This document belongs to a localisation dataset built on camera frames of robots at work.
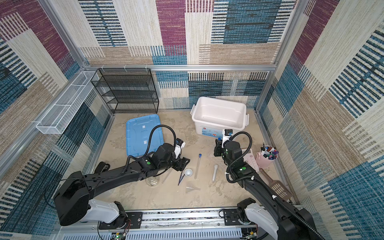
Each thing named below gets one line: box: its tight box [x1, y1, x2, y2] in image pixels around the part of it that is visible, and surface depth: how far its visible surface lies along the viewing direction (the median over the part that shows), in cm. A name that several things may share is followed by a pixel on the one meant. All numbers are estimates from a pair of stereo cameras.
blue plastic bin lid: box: [126, 114, 164, 157], surface depth 110 cm
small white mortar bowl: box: [184, 168, 193, 177], surface depth 87 cm
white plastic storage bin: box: [190, 96, 250, 139], surface depth 106 cm
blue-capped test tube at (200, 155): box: [194, 153, 203, 179], surface depth 96 cm
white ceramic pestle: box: [212, 164, 219, 181], surface depth 90 cm
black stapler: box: [94, 161, 111, 174], surface depth 89 cm
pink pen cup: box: [256, 145, 279, 169], surface depth 86 cm
